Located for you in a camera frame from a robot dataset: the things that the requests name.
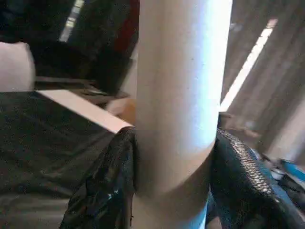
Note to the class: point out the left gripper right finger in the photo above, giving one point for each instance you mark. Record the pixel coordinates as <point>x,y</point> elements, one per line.
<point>245,190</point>

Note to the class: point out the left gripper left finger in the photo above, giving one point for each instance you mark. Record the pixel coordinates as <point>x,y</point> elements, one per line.
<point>107,186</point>

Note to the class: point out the white plastic table leg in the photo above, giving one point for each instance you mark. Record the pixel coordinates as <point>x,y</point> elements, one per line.
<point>178,95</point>

